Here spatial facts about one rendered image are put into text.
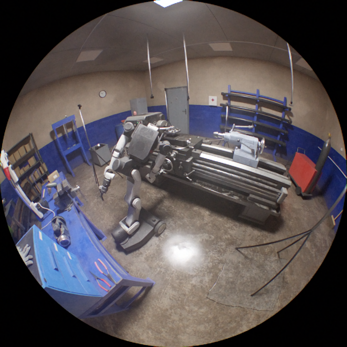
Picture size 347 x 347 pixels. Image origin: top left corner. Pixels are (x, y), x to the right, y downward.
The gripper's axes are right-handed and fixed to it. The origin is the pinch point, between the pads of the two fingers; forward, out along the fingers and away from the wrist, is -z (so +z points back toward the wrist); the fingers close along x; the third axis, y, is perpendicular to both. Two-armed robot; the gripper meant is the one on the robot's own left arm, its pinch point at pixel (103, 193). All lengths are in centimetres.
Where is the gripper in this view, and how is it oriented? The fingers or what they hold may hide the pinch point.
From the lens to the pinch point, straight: 141.5
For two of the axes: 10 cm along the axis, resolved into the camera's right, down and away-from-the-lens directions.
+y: -8.9, -4.1, -1.9
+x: -1.2, -1.8, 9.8
